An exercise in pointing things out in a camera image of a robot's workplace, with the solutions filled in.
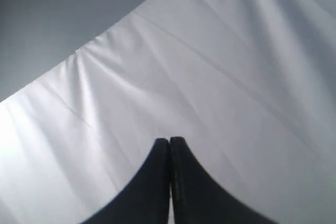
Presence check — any white wrinkled backdrop cloth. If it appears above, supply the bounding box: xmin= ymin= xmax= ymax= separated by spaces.
xmin=1 ymin=0 xmax=335 ymax=223

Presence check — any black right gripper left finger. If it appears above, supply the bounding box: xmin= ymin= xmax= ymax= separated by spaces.
xmin=84 ymin=138 xmax=171 ymax=224

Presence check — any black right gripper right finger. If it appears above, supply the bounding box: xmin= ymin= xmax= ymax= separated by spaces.
xmin=170 ymin=137 xmax=274 ymax=224

